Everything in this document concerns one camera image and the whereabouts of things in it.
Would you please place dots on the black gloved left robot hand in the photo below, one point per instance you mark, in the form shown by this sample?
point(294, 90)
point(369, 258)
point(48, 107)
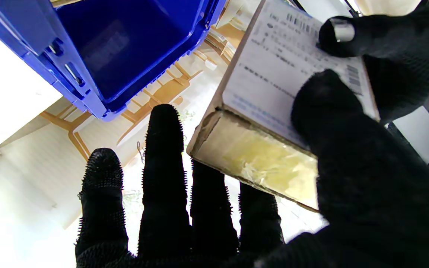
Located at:
point(404, 48)

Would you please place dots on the blue plastic turnover box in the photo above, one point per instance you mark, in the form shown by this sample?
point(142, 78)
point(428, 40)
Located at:
point(125, 48)

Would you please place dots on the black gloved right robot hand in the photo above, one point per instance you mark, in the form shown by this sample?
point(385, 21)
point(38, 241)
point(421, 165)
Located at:
point(367, 186)

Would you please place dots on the thick cardboard package with label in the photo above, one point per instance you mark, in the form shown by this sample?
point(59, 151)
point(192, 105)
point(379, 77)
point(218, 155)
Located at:
point(266, 85)

